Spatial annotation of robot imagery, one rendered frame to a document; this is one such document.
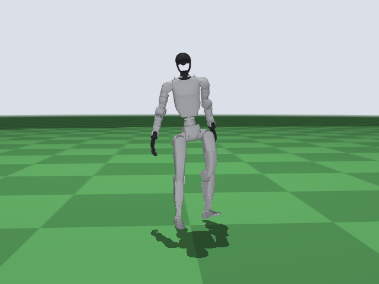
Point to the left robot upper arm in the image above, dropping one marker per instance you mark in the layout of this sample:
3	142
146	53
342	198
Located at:
205	91

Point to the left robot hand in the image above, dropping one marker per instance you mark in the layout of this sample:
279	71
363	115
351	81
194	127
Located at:
212	129

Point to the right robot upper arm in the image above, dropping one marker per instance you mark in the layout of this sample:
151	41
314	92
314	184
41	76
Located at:
163	98

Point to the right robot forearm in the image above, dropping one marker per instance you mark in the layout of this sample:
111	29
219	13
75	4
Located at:
157	123

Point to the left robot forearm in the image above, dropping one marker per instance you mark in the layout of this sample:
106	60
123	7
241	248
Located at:
209	116

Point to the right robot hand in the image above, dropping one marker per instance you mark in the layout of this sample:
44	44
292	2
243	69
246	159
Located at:
154	137

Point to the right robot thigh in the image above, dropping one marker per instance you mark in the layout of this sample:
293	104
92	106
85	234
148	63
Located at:
179	154

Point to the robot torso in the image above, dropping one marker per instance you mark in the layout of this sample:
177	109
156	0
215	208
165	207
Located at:
187	102

